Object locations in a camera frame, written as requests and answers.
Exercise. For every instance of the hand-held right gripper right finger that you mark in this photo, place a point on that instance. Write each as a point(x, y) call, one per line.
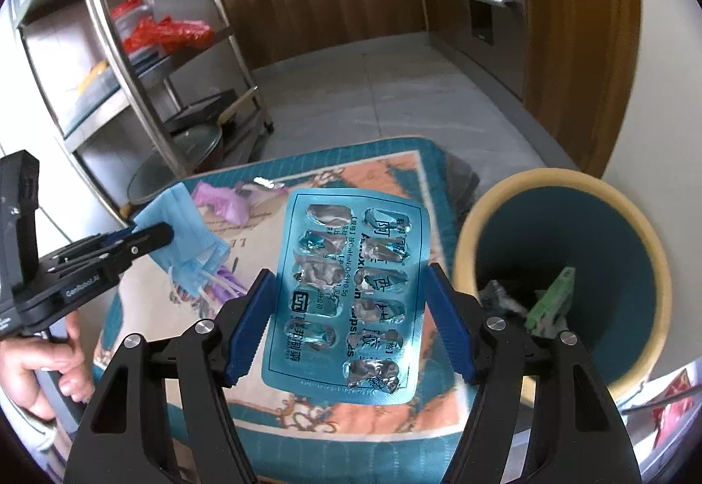
point(452, 325)

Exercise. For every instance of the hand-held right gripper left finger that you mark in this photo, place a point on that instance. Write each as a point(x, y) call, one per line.
point(249, 325)

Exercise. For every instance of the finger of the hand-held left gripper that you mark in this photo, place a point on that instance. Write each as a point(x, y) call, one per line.
point(148, 240)

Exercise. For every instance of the blue face mask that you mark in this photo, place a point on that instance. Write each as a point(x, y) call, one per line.
point(175, 204)

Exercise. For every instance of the teal foil blister pack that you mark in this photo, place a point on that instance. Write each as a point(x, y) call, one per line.
point(340, 297)

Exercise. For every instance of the green white medicine box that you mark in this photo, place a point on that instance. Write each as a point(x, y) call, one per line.
point(551, 300)

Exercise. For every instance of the cream and teal trash bin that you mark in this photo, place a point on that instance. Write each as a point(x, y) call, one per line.
point(603, 242)

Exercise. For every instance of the person's left hand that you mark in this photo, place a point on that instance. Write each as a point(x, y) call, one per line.
point(24, 371)

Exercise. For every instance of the dark round pan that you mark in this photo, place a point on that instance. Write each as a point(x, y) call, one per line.
point(151, 179)

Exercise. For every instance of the lilac plastic glove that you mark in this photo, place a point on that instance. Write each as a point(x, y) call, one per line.
point(222, 200)

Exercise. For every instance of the glass pot lid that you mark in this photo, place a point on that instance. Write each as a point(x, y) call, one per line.
point(197, 146)

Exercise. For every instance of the patterned teal orange mat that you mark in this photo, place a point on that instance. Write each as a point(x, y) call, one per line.
point(307, 440)

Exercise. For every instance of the dark grey cloth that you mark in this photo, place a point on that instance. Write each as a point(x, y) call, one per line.
point(465, 179)

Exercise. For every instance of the stainless steel shelf rack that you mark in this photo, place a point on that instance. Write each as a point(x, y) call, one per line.
point(120, 50)

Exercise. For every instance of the red plastic bag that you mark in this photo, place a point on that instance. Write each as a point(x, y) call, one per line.
point(170, 34)

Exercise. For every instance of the printed papers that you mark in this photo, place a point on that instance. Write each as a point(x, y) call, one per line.
point(672, 407)

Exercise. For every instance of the tall wooden panel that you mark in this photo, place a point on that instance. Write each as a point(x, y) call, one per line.
point(581, 34)

